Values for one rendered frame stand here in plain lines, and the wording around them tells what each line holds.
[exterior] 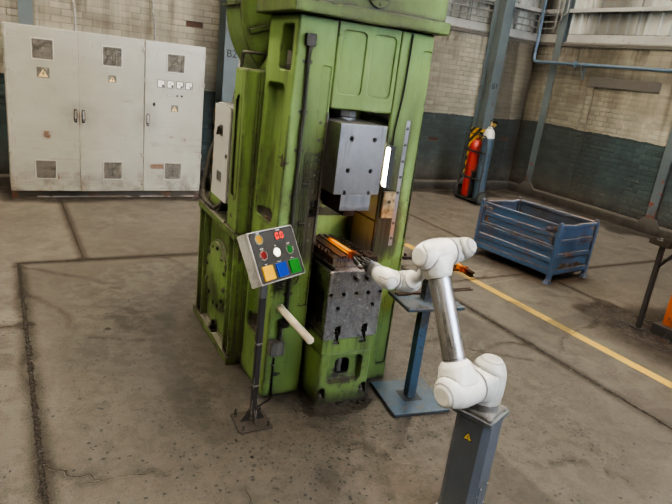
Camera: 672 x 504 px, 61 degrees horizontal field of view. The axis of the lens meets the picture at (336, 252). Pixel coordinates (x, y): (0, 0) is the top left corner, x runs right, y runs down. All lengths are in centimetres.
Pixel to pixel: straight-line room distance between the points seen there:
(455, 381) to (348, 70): 180
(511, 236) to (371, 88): 410
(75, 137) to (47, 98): 55
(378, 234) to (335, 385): 100
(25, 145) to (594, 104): 930
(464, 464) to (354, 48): 225
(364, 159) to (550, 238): 392
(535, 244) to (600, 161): 484
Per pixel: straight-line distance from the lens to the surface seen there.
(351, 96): 339
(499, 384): 278
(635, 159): 1122
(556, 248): 685
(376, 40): 346
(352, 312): 355
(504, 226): 727
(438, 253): 257
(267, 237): 304
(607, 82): 1169
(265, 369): 372
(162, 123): 839
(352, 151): 328
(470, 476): 299
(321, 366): 364
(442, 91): 1134
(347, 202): 334
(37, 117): 818
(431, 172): 1151
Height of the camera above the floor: 205
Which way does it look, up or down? 18 degrees down
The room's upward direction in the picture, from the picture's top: 7 degrees clockwise
